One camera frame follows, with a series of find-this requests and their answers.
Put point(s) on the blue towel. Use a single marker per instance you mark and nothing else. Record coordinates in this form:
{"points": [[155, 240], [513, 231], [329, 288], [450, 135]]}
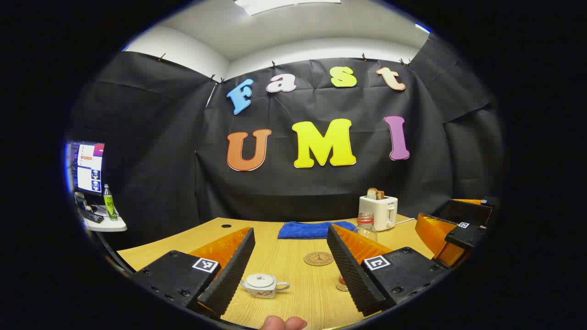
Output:
{"points": [[307, 230]]}

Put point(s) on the green drink bottle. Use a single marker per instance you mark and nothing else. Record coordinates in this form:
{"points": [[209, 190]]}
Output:
{"points": [[110, 206]]}

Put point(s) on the ceiling light panel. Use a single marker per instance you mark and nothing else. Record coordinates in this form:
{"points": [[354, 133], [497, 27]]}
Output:
{"points": [[284, 4]]}

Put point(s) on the black keyboard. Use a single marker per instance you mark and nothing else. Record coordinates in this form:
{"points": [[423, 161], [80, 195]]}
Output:
{"points": [[91, 216]]}

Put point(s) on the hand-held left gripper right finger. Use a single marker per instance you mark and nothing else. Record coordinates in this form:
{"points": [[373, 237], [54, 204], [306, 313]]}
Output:
{"points": [[351, 275]]}

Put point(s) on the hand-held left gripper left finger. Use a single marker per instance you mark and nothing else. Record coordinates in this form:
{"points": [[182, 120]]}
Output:
{"points": [[229, 275]]}

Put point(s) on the white teacup lid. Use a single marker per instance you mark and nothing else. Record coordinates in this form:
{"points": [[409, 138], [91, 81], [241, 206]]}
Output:
{"points": [[260, 278]]}

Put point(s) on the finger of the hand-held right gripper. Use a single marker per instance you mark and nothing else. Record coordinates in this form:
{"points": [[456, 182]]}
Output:
{"points": [[465, 236], [472, 210]]}

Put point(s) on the white floral teacup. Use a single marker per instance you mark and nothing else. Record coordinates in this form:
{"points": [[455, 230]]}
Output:
{"points": [[263, 292]]}

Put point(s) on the white bread slice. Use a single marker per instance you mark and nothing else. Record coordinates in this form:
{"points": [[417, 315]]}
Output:
{"points": [[372, 193]]}

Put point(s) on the white toaster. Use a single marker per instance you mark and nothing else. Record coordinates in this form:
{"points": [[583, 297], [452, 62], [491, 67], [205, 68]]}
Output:
{"points": [[376, 213]]}

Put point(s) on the black backdrop cloth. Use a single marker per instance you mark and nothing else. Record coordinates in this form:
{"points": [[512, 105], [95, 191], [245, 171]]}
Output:
{"points": [[160, 160]]}

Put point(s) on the round wooden coaster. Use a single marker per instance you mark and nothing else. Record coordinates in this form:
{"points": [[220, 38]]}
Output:
{"points": [[318, 258]]}

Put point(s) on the white side desk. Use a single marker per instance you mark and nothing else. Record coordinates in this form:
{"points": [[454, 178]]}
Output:
{"points": [[112, 225]]}

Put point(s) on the clear plastic water bottle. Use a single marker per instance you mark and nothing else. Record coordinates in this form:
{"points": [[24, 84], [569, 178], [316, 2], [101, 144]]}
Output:
{"points": [[367, 230]]}

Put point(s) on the computer monitor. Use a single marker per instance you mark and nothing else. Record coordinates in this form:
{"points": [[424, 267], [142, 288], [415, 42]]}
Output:
{"points": [[87, 167]]}

